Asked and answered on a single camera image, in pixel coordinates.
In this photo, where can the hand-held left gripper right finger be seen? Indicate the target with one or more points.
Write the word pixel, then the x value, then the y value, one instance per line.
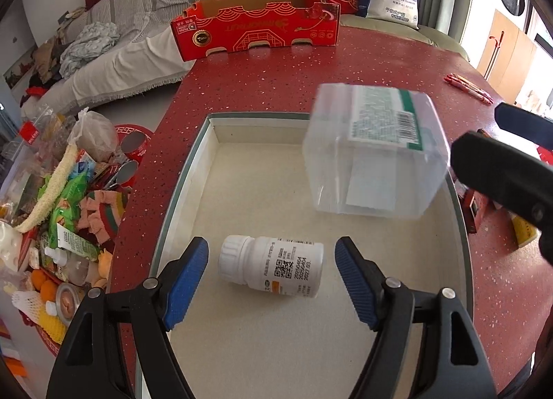
pixel 355 282

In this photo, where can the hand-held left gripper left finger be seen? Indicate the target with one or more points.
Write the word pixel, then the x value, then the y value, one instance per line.
pixel 185 282

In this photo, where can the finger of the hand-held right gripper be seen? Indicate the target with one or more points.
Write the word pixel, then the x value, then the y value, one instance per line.
pixel 527 124
pixel 497 170

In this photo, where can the red patterned small pack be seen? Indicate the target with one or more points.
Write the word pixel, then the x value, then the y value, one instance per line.
pixel 475 209

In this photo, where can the yellow tube with white cap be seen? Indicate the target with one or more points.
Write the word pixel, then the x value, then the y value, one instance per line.
pixel 525 230

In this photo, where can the small white medicine bottle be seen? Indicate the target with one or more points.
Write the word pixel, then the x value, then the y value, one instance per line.
pixel 276 267

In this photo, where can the light blue rectangular tray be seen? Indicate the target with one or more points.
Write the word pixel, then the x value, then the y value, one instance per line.
pixel 259 191

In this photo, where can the clear plastic box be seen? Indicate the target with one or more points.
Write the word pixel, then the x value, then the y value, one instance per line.
pixel 371 157

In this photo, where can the red pen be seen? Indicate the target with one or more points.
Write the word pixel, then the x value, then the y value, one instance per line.
pixel 468 90
pixel 471 85

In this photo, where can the light wooden board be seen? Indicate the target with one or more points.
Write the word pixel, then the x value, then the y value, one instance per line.
pixel 510 53

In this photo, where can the pink striped knitted item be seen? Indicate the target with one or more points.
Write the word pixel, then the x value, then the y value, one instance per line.
pixel 103 213

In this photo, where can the white and green tube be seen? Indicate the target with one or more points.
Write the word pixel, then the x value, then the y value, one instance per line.
pixel 75 243

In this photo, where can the small glass jar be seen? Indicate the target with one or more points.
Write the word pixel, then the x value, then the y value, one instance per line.
pixel 69 304

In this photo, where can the beige armchair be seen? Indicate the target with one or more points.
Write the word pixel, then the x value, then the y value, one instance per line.
pixel 432 42

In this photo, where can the green snack packet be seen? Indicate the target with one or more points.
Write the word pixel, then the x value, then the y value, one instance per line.
pixel 71 200

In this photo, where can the orange fruit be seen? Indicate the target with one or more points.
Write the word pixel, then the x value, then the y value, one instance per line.
pixel 43 284

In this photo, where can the red tin can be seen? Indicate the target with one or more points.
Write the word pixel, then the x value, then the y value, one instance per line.
pixel 135 146

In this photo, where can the yellow foam net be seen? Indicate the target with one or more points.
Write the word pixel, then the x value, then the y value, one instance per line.
pixel 41 319

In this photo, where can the beige loofah sponge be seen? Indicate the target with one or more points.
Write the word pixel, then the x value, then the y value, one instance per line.
pixel 47 191

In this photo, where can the translucent plastic bag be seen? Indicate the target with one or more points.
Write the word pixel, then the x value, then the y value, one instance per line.
pixel 95 133

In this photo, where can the clear plastic containers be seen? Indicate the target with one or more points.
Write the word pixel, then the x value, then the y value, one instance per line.
pixel 30 135

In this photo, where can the crumpled grey cloth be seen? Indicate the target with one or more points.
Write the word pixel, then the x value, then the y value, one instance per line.
pixel 88 46

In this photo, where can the red cardboard box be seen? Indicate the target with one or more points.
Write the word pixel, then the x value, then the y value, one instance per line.
pixel 259 31

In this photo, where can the grey striped covered sofa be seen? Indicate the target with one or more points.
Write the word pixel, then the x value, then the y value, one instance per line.
pixel 142 14

